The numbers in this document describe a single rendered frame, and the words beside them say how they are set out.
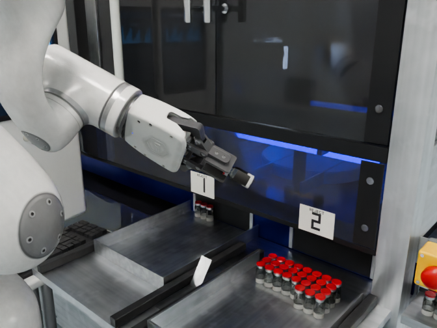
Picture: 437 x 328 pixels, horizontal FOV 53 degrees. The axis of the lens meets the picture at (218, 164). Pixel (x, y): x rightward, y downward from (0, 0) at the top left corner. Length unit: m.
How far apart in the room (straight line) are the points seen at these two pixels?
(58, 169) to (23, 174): 0.98
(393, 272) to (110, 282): 0.60
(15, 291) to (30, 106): 0.23
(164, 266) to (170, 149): 0.47
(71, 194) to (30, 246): 1.04
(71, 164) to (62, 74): 0.83
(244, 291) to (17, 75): 0.63
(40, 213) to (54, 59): 0.29
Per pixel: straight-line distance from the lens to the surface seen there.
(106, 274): 1.07
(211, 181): 1.14
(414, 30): 0.83
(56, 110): 0.66
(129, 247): 1.16
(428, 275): 0.88
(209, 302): 0.95
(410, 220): 0.89
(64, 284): 1.06
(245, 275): 1.03
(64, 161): 1.49
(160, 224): 1.27
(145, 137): 0.66
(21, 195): 0.49
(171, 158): 0.67
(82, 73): 0.69
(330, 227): 0.97
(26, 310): 0.61
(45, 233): 0.51
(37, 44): 0.61
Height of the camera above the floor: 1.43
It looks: 18 degrees down
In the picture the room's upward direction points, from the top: straight up
